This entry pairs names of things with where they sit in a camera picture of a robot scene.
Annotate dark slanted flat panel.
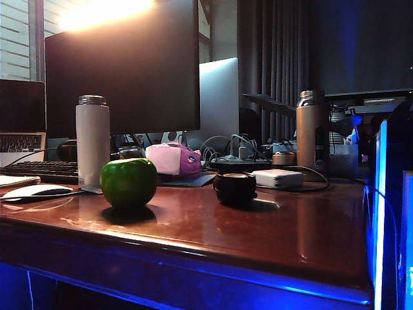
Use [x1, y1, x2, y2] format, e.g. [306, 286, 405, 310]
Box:
[241, 93, 297, 118]

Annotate white thermos bottle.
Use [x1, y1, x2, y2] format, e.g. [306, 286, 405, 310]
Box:
[75, 94, 111, 194]

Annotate bronze thermos bottle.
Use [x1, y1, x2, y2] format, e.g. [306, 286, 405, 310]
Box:
[296, 90, 330, 181]

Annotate white tangled cable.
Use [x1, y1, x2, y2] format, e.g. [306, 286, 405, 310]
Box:
[199, 134, 234, 163]

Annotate large black monitor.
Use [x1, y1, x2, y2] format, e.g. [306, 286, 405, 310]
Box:
[45, 0, 201, 140]

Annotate black round speaker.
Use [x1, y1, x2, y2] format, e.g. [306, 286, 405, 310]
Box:
[57, 139, 78, 162]

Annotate black keyboard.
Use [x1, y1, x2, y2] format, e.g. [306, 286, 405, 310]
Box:
[0, 160, 80, 185]

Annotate black thermos bottle cap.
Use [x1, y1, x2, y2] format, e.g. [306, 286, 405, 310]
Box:
[212, 172, 258, 205]

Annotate white paper notepad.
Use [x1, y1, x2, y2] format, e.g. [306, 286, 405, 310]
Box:
[0, 174, 42, 189]

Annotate clear plastic container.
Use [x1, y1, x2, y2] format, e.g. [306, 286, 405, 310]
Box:
[328, 143, 359, 178]

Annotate silver laptop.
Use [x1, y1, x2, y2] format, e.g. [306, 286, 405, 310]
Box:
[0, 79, 48, 168]

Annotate black power strip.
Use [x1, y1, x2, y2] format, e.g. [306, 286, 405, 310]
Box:
[209, 154, 274, 174]

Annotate silver monitor back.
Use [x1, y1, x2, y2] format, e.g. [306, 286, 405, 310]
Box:
[185, 57, 239, 152]

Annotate bronze thermos bottle cap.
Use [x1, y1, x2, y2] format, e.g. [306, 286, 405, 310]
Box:
[272, 150, 297, 167]

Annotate white computer mouse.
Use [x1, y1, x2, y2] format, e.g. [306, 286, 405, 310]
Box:
[1, 183, 74, 203]

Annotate green apple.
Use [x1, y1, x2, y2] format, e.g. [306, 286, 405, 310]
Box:
[99, 158, 159, 209]

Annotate dark flat pad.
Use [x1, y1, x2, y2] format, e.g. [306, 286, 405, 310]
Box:
[157, 172, 216, 187]

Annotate pink plush pouch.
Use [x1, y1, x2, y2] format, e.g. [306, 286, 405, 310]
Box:
[145, 141, 203, 177]

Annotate white power adapter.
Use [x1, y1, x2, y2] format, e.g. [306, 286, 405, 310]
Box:
[251, 168, 305, 190]

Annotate blue lit side panel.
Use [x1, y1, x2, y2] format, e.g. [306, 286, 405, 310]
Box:
[363, 119, 413, 310]

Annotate black adapter cable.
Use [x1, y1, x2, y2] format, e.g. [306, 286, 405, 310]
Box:
[251, 165, 332, 193]

